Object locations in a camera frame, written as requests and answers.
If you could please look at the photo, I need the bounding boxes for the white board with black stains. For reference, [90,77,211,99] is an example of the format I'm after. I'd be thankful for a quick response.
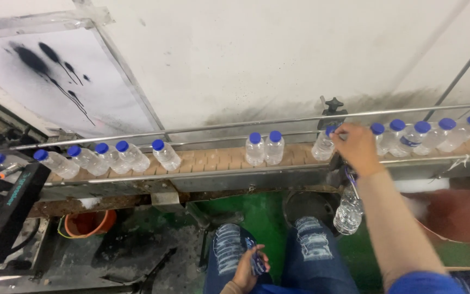
[0,28,156,137]

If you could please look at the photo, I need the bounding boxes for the black printer machine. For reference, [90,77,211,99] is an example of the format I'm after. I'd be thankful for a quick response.
[0,163,52,270]

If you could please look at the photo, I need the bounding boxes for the long metal guide rail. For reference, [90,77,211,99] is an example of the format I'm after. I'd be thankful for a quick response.
[0,102,470,155]

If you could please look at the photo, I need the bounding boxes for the clear blue-capped water bottle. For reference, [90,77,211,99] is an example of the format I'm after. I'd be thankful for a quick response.
[333,186,364,236]
[311,125,338,161]

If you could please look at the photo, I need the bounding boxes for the person's blue sleeve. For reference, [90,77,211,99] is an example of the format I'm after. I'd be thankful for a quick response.
[388,271,466,294]

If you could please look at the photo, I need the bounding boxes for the black clamp knob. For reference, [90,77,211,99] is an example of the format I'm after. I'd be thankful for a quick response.
[317,97,348,131]

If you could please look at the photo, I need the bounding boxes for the white cable tie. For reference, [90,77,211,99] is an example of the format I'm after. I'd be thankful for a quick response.
[447,154,470,173]

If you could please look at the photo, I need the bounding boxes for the person's leg in jeans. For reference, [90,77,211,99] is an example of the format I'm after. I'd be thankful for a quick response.
[281,216,360,294]
[203,223,274,294]

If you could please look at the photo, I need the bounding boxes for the slanted metal pipe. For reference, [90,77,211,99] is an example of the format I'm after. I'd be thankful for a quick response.
[423,25,470,122]

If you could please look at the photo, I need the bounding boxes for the blue bottle carry strap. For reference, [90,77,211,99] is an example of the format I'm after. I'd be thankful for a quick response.
[344,165,360,201]

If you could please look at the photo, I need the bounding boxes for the red plastic basin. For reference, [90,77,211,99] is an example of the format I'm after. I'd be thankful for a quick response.
[400,180,470,246]

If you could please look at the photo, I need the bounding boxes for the row of clear water bottles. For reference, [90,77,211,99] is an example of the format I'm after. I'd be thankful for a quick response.
[0,114,470,180]

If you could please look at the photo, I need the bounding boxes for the person's left hand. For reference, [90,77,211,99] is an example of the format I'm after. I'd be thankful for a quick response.
[232,244,271,294]

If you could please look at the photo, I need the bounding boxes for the person's right leg in jeans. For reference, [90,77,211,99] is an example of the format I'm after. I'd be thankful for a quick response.
[281,216,360,294]

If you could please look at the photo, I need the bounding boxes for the orange plastic bucket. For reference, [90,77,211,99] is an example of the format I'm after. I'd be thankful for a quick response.
[64,210,117,239]

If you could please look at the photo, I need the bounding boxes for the bundle of blue plastic straps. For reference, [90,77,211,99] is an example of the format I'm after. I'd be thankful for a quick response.
[245,238,267,277]

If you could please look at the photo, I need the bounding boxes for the tan conveyor belt with metal frame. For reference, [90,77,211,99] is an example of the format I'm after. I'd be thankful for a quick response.
[27,131,470,205]

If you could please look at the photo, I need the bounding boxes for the person's left leg in jeans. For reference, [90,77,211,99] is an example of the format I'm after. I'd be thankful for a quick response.
[203,223,274,294]

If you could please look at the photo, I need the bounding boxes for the person's right hand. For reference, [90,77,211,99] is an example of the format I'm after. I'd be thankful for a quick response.
[330,122,385,179]

